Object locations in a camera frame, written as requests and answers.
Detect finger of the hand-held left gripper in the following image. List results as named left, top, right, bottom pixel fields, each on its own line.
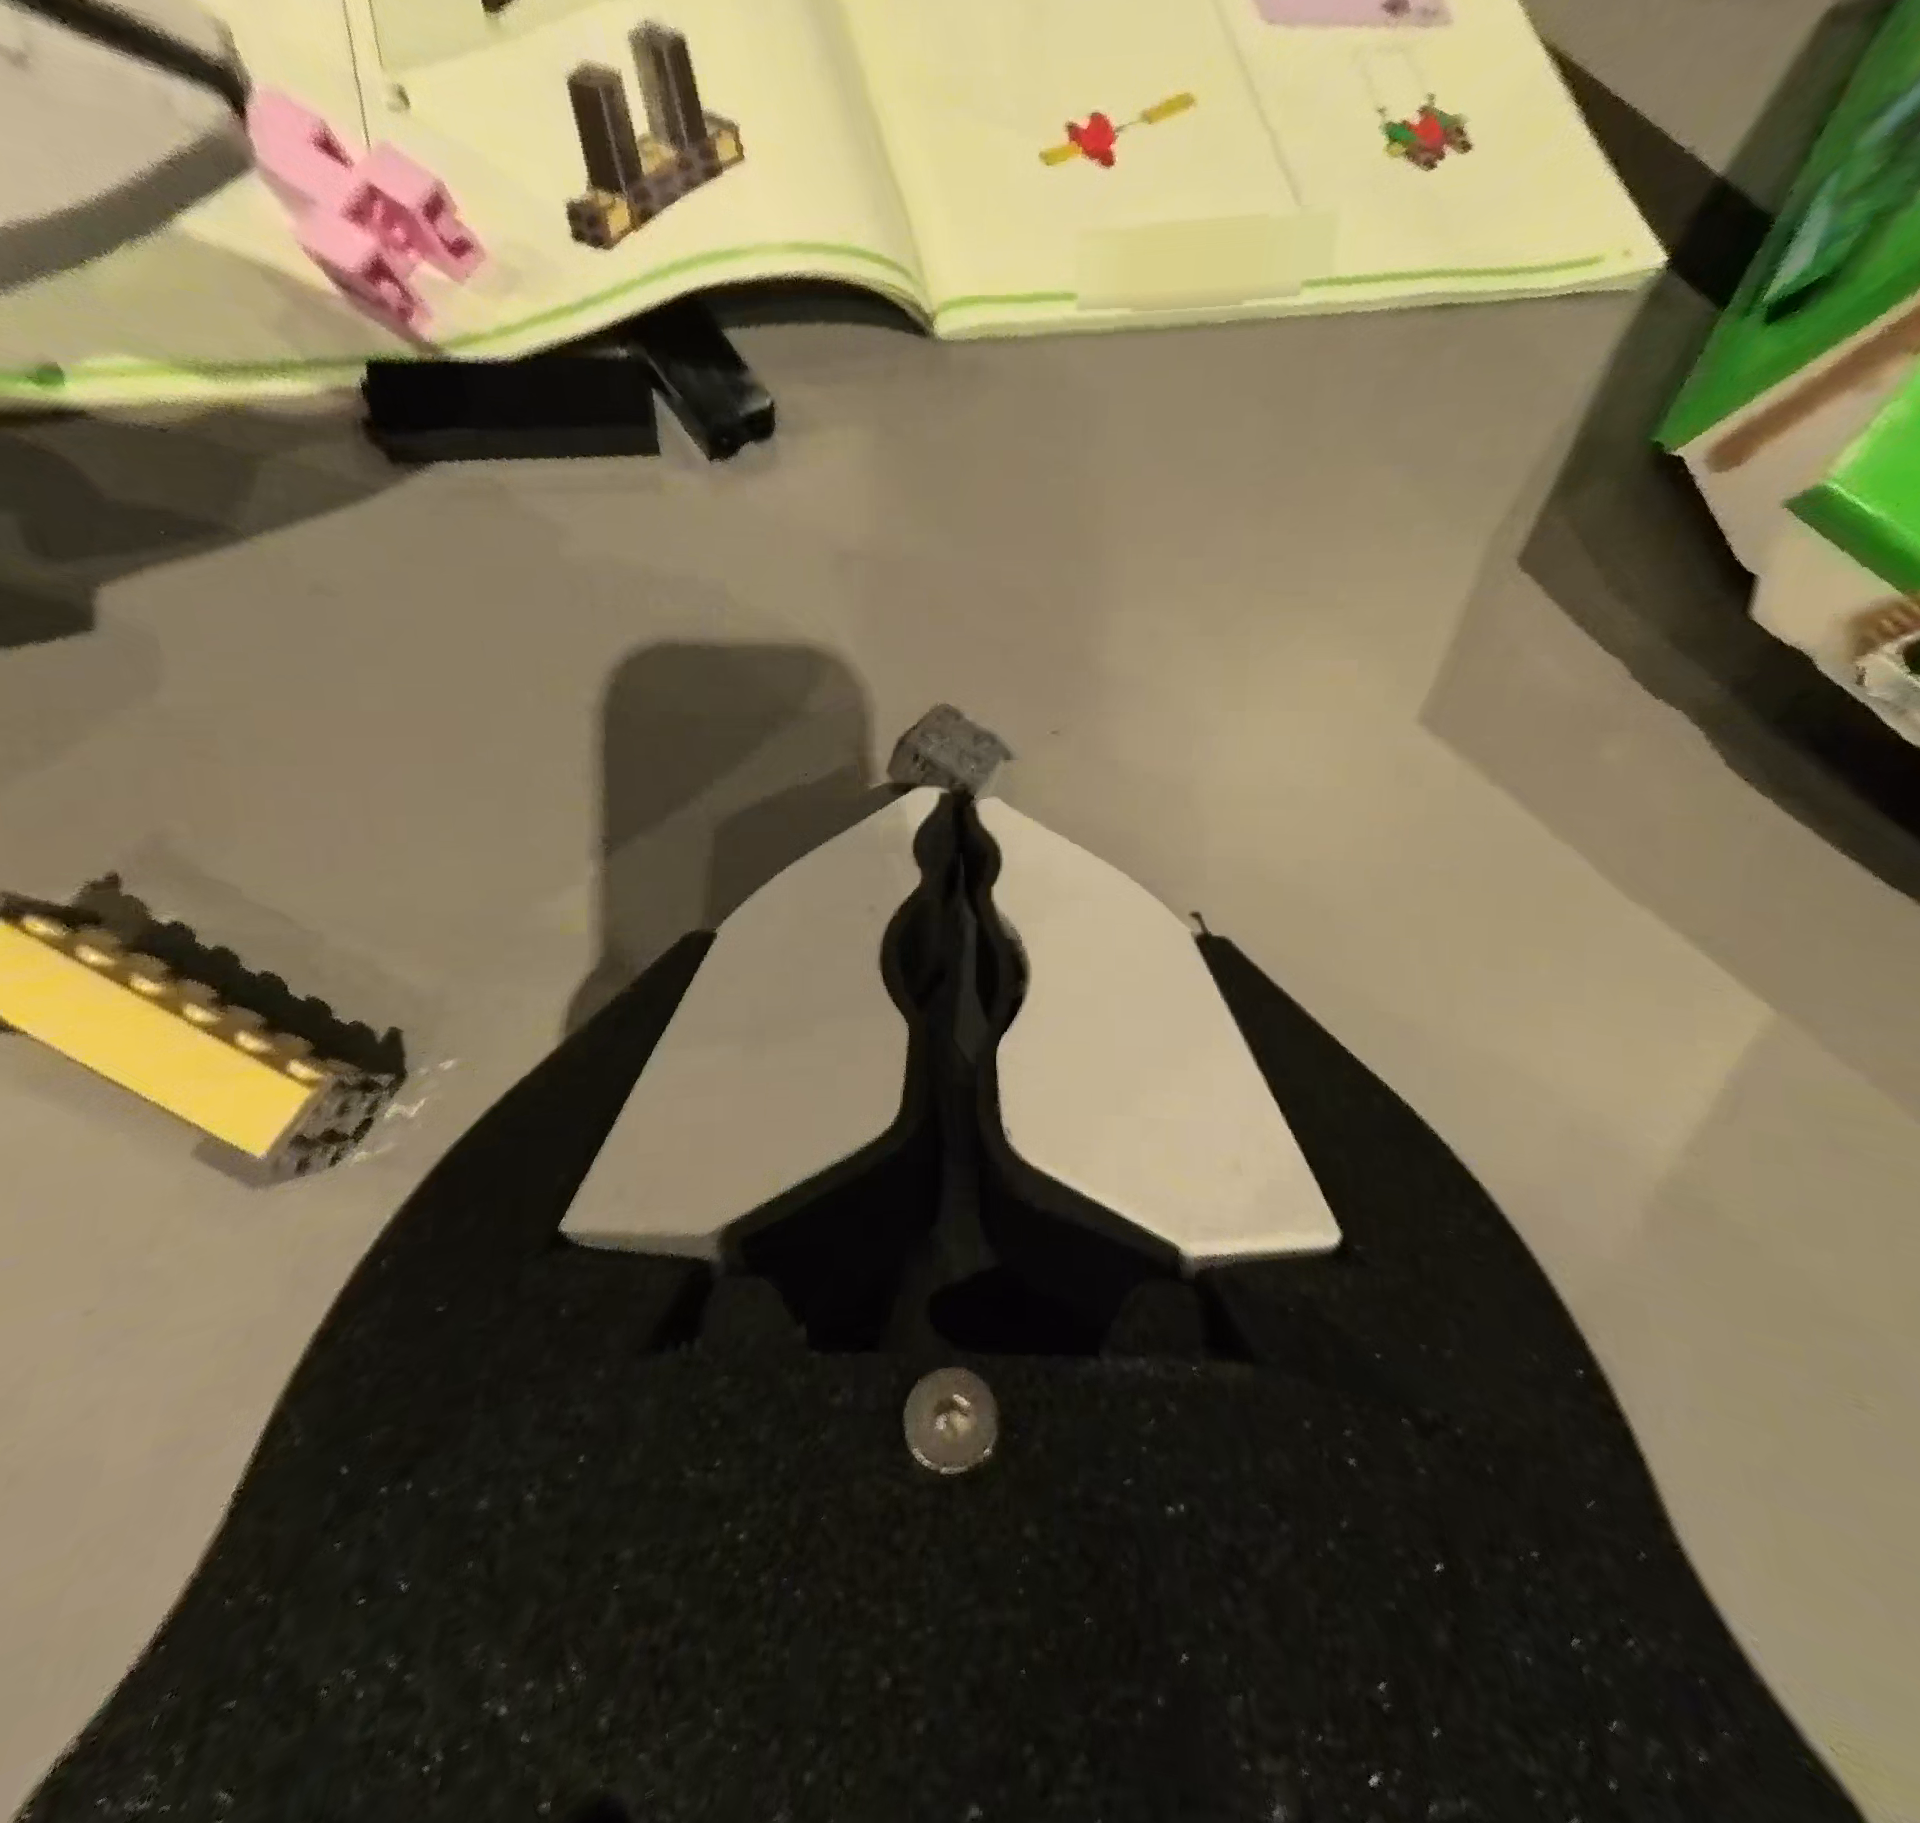
left=0, top=0, right=258, bottom=285

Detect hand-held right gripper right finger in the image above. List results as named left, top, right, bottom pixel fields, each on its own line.
left=950, top=795, right=1344, bottom=1265

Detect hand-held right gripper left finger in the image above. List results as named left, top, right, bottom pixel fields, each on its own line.
left=564, top=782, right=957, bottom=1265

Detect yellow and black brick block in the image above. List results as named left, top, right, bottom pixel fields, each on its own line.
left=0, top=866, right=412, bottom=1191

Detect pink brick pig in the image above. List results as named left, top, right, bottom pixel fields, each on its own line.
left=243, top=87, right=493, bottom=347

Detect black long brick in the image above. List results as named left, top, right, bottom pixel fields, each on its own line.
left=364, top=347, right=662, bottom=461
left=639, top=319, right=784, bottom=461

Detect pale green instruction booklet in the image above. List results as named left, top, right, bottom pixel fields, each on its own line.
left=0, top=0, right=1669, bottom=407

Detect green and white toy box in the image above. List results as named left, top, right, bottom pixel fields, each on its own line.
left=1648, top=0, right=1920, bottom=747

